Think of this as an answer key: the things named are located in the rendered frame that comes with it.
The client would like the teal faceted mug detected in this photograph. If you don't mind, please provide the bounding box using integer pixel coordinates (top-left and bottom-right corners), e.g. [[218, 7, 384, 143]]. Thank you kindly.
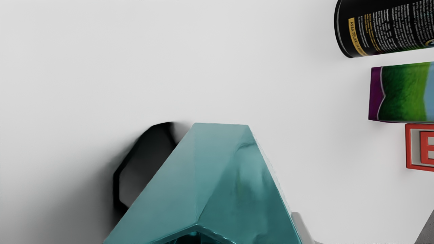
[[103, 123, 303, 244]]

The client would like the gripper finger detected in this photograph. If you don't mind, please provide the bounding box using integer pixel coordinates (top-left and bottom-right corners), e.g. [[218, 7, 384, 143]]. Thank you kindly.
[[292, 212, 324, 244]]

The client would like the red letter block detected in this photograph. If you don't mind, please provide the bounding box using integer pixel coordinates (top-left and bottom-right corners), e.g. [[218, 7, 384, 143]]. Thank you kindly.
[[405, 123, 434, 172]]

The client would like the black can with print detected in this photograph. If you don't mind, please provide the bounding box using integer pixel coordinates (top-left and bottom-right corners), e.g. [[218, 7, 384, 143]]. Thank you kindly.
[[334, 0, 434, 58]]

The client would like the green and purple carton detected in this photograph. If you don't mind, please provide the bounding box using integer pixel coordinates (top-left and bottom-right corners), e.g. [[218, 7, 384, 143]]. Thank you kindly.
[[368, 62, 434, 123]]

